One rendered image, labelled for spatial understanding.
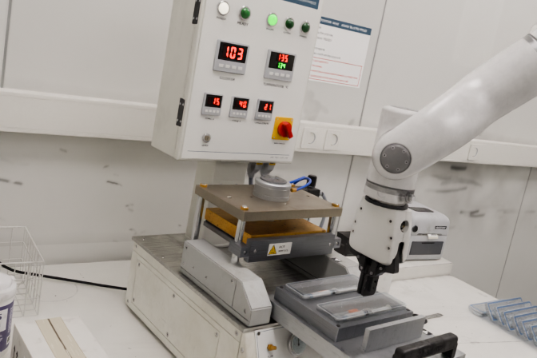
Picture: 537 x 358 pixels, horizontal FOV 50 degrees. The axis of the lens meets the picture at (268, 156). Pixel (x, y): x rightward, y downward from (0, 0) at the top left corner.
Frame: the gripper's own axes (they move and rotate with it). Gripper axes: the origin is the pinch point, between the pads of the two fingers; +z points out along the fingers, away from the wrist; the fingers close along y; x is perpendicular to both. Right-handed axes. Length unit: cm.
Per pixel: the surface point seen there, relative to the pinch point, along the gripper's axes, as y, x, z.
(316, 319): 1.0, 10.1, 5.8
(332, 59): 80, -59, -38
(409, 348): -14.6, 5.4, 3.5
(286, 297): 9.2, 10.1, 5.7
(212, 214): 36.0, 10.4, -0.8
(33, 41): 87, 36, -29
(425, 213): 52, -91, 8
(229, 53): 42, 8, -35
